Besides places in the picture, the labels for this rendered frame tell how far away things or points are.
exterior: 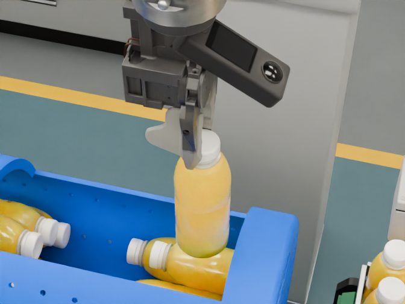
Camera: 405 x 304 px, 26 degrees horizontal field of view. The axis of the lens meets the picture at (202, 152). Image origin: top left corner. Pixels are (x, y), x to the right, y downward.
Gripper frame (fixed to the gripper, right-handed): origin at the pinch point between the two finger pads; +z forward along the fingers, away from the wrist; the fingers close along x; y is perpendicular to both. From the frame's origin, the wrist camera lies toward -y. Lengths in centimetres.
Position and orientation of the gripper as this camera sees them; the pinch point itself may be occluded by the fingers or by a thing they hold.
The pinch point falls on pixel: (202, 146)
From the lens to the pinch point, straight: 97.1
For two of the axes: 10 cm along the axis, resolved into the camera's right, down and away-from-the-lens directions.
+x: -2.6, 7.3, -6.3
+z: 0.1, 6.6, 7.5
